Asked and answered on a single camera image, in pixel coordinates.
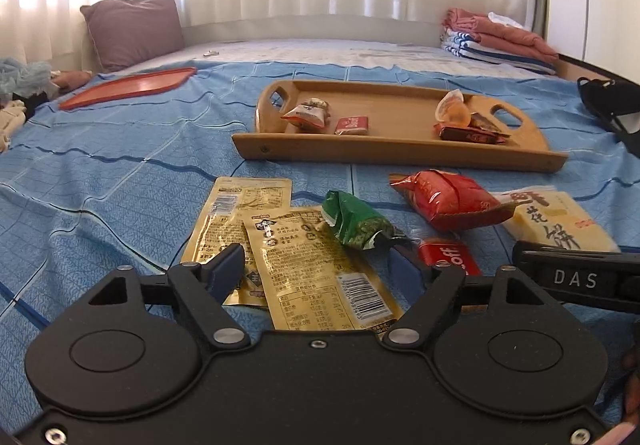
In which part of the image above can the folded blue striped towel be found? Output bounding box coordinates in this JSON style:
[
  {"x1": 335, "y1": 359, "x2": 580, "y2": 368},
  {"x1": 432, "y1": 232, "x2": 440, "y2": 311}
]
[{"x1": 440, "y1": 27, "x2": 557, "y2": 76}]

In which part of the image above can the white mattress sheet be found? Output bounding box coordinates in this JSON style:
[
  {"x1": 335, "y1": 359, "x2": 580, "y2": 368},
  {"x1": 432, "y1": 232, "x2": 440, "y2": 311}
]
[{"x1": 107, "y1": 39, "x2": 571, "y2": 80}]

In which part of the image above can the gold snack packet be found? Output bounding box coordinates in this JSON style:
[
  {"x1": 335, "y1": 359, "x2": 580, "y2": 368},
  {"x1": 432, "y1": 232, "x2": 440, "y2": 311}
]
[
  {"x1": 180, "y1": 176, "x2": 293, "y2": 308},
  {"x1": 242, "y1": 207, "x2": 406, "y2": 332}
]

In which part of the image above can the folded towels stack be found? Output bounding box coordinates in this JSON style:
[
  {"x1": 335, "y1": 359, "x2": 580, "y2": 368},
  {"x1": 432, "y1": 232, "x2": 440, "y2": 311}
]
[{"x1": 442, "y1": 8, "x2": 560, "y2": 62}]

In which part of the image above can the white cloth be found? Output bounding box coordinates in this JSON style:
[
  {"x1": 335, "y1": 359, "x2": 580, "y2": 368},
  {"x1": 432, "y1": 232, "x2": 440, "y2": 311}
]
[{"x1": 487, "y1": 12, "x2": 526, "y2": 28}]

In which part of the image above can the green snack packet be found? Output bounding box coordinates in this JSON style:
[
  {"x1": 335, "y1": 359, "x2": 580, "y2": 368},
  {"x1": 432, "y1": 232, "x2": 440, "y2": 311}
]
[{"x1": 321, "y1": 190, "x2": 408, "y2": 251}]

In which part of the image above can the dark red snack bar packet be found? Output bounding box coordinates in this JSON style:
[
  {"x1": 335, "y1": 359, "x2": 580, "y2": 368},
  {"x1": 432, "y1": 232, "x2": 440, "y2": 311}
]
[{"x1": 433, "y1": 122, "x2": 512, "y2": 146}]

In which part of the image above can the person's right hand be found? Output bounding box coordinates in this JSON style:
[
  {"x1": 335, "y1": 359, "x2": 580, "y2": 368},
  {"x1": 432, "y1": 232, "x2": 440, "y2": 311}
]
[{"x1": 620, "y1": 350, "x2": 640, "y2": 423}]

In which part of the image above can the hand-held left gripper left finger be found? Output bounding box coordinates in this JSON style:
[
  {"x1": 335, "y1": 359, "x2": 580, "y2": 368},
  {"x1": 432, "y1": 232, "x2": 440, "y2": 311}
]
[{"x1": 85, "y1": 242, "x2": 252, "y2": 351}]

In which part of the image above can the black bag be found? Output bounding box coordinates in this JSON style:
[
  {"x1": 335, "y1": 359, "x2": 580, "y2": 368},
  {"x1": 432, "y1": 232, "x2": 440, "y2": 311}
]
[{"x1": 577, "y1": 77, "x2": 640, "y2": 158}]

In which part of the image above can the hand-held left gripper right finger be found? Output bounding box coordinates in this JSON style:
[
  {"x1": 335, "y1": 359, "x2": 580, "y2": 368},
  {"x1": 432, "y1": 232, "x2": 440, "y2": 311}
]
[{"x1": 382, "y1": 245, "x2": 551, "y2": 352}]

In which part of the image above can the beige cloth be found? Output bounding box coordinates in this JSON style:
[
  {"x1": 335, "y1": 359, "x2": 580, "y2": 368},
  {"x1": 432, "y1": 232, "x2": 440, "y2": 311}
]
[{"x1": 0, "y1": 102, "x2": 26, "y2": 153}]

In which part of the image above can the beige red-trimmed snack packet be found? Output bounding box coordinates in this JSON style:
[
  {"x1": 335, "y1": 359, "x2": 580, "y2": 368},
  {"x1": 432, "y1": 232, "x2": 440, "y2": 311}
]
[{"x1": 280, "y1": 97, "x2": 332, "y2": 132}]

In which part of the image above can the small red biscuit packet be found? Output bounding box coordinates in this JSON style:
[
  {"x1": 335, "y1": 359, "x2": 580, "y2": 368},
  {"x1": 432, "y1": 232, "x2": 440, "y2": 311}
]
[{"x1": 416, "y1": 238, "x2": 482, "y2": 277}]

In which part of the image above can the red snack bag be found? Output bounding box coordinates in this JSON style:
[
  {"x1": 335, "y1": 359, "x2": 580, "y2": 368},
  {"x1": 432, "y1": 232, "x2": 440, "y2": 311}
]
[{"x1": 389, "y1": 170, "x2": 518, "y2": 232}]

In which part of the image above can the jelly cup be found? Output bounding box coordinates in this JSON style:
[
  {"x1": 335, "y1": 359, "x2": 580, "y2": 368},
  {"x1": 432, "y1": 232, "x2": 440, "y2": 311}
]
[{"x1": 435, "y1": 90, "x2": 472, "y2": 127}]

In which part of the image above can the light blue cloth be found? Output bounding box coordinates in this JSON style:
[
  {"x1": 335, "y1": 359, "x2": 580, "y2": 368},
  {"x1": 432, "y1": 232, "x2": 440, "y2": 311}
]
[{"x1": 0, "y1": 57, "x2": 53, "y2": 100}]

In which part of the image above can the wooden bed frame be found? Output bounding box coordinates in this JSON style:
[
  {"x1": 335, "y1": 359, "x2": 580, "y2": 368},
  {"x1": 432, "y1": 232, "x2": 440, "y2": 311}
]
[{"x1": 557, "y1": 52, "x2": 640, "y2": 86}]

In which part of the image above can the black cloth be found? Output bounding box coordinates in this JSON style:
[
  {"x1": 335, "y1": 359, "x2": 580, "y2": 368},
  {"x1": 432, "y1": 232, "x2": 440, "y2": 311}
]
[{"x1": 12, "y1": 92, "x2": 50, "y2": 118}]

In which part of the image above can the purple pillow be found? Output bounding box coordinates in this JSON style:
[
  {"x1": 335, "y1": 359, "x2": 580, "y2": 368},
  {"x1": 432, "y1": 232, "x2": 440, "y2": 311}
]
[{"x1": 80, "y1": 0, "x2": 186, "y2": 74}]

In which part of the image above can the pink cloth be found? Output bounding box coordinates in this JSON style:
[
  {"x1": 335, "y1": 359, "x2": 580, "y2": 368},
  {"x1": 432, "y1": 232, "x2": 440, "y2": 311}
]
[{"x1": 50, "y1": 70, "x2": 93, "y2": 93}]

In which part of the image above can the white pastry packet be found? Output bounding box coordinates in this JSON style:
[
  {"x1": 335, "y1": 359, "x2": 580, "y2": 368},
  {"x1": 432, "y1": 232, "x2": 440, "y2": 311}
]
[{"x1": 492, "y1": 186, "x2": 622, "y2": 253}]

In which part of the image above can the large red biscuit packet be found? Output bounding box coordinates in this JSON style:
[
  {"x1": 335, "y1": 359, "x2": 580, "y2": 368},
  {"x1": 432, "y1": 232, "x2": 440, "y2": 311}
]
[{"x1": 334, "y1": 116, "x2": 371, "y2": 136}]

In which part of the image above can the wooden tray with handles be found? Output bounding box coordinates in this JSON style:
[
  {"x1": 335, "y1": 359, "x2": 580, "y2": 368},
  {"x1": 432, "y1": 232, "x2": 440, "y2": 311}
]
[{"x1": 231, "y1": 79, "x2": 570, "y2": 174}]

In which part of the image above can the blue checked bedsheet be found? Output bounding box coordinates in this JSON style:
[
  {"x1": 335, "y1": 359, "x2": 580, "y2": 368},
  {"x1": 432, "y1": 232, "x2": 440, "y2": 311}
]
[{"x1": 0, "y1": 59, "x2": 640, "y2": 418}]

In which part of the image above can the red plastic tray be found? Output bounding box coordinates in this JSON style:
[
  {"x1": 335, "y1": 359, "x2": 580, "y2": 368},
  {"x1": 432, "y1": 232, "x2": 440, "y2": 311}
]
[{"x1": 59, "y1": 67, "x2": 198, "y2": 112}]

